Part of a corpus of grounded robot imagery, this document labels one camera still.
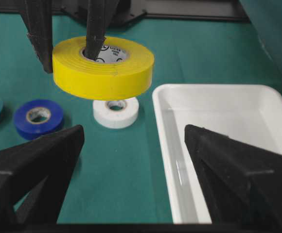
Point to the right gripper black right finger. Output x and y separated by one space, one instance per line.
241 183

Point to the blue tape roll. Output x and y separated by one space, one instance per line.
38 117

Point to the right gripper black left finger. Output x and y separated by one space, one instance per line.
35 176

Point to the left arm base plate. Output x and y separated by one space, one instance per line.
117 13

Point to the white tape roll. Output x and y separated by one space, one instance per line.
116 114

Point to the white plastic tray case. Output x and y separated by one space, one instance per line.
251 114

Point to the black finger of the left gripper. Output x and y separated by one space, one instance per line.
37 17
94 29

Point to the yellow tape roll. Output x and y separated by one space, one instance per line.
123 71

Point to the green table cloth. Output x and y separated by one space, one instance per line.
120 176

